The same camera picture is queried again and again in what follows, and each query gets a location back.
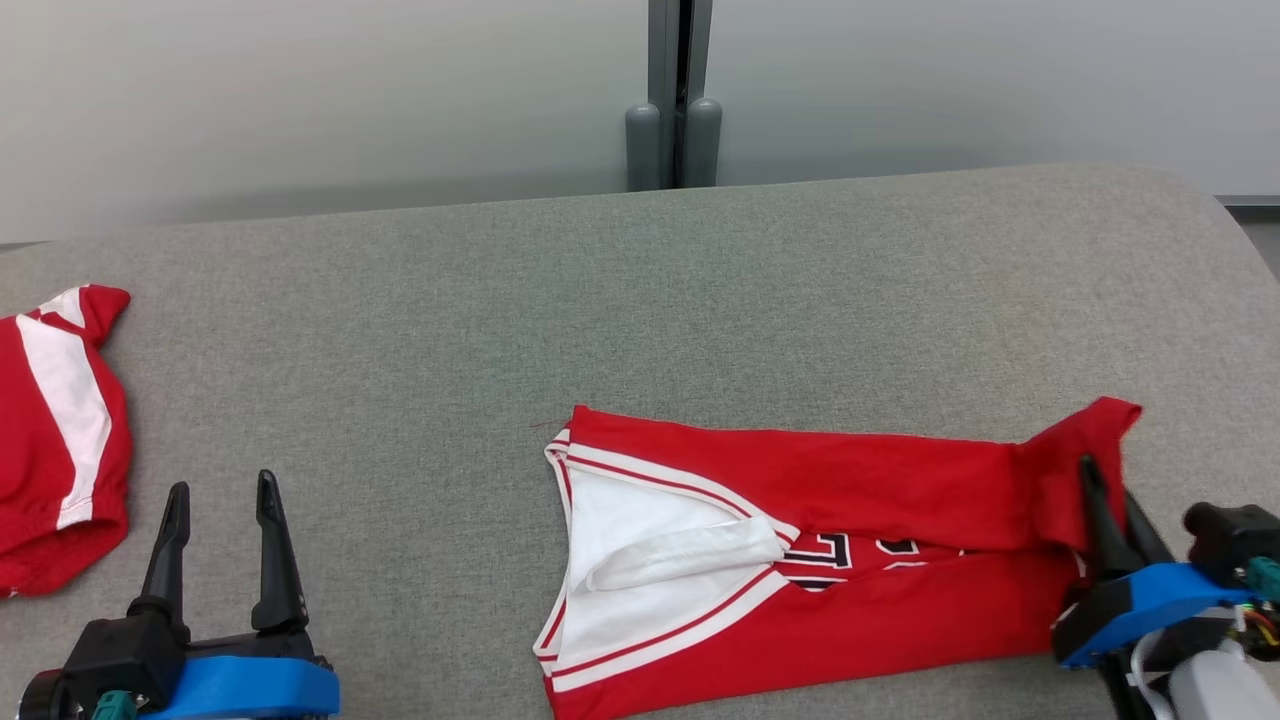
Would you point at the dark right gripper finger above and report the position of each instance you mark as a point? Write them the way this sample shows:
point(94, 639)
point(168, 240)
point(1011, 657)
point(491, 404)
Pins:
point(1105, 530)
point(1148, 540)

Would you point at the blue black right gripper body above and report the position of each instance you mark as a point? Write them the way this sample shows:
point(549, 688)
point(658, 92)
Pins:
point(1140, 600)

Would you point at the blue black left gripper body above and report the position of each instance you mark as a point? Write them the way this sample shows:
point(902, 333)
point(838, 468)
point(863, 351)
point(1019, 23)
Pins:
point(250, 690)

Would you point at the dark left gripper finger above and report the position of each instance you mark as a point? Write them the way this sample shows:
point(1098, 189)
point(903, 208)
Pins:
point(276, 570)
point(168, 560)

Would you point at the red shorts white stripe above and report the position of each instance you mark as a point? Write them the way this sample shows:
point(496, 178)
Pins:
point(20, 500)

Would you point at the red white basketball jersey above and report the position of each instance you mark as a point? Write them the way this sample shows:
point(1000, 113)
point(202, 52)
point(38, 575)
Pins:
point(850, 470)

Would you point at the grey rounded cylinder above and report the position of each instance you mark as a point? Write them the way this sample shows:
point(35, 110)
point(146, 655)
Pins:
point(643, 145)
point(704, 140)

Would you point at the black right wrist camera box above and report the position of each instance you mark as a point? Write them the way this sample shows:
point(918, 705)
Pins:
point(1235, 540)

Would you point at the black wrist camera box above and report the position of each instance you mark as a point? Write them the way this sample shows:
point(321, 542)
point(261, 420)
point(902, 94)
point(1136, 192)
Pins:
point(1235, 540)
point(120, 655)

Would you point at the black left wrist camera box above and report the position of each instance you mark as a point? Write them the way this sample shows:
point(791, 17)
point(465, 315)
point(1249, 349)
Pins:
point(120, 655)

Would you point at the grey vertical partition post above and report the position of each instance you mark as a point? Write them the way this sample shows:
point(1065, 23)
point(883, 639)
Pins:
point(680, 50)

